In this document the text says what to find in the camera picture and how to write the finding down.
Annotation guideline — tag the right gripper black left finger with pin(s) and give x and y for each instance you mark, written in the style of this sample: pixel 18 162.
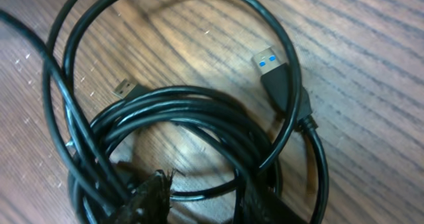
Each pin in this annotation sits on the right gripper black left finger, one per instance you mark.
pixel 150 203

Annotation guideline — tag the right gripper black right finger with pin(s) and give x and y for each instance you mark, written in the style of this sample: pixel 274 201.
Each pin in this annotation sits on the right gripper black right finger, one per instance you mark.
pixel 261 206

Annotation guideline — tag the black USB cable thick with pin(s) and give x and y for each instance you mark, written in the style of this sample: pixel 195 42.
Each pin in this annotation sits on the black USB cable thick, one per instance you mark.
pixel 85 146

